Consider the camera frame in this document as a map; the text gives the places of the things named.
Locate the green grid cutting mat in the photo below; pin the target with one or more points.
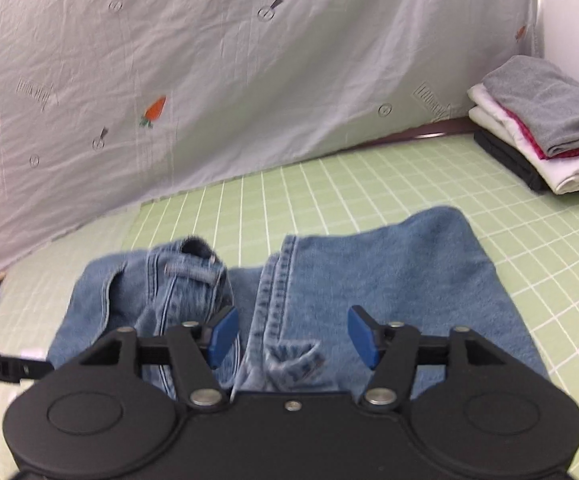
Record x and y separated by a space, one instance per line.
533 239

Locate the blue denim jeans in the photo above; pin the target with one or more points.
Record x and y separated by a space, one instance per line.
429 272

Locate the grey printed backdrop sheet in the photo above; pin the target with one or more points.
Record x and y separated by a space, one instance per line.
105 103

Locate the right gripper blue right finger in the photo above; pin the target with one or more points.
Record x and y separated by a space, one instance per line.
388 351

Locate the folded black garment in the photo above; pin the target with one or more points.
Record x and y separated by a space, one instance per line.
511 159

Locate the folded red garment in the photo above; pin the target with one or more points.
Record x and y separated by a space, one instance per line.
553 131

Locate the folded white garment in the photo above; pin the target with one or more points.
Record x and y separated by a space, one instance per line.
561 174

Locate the folded grey garment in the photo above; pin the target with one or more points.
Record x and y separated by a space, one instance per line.
531 82

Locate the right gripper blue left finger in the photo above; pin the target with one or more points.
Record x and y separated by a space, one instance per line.
196 350

